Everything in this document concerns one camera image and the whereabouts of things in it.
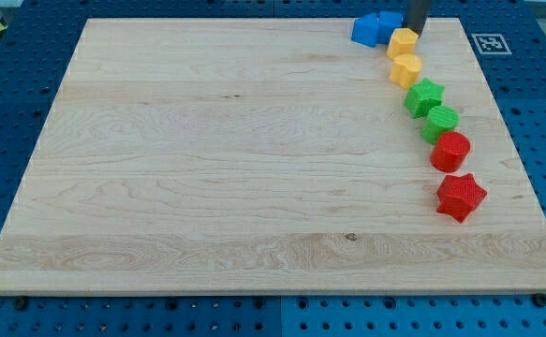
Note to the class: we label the light wooden board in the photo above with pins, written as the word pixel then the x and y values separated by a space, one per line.
pixel 251 157

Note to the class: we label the blue pentagon block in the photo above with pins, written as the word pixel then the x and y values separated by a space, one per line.
pixel 365 30

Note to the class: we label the green star block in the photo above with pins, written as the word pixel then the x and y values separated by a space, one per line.
pixel 423 96

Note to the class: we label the yellow heart block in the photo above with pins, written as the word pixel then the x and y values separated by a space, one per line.
pixel 405 70

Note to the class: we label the green cylinder block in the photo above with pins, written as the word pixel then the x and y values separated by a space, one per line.
pixel 440 119

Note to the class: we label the red cylinder block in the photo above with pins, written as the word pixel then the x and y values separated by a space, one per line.
pixel 450 152

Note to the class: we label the yellow hexagon block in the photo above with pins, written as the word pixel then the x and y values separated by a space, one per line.
pixel 402 41

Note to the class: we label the blue cube block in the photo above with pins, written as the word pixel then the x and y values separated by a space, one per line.
pixel 388 21

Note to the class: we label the red star block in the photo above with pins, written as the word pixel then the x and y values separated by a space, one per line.
pixel 459 196

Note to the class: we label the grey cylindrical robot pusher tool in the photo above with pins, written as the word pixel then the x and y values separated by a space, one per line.
pixel 417 12

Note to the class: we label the white fiducial marker tag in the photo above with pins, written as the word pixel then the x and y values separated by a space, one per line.
pixel 491 44

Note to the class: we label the black bolt front left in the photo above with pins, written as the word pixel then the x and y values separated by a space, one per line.
pixel 20 303

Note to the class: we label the black bolt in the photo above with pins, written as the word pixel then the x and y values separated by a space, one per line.
pixel 20 303
pixel 539 300

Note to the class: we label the black bolt front right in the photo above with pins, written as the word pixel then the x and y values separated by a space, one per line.
pixel 539 300

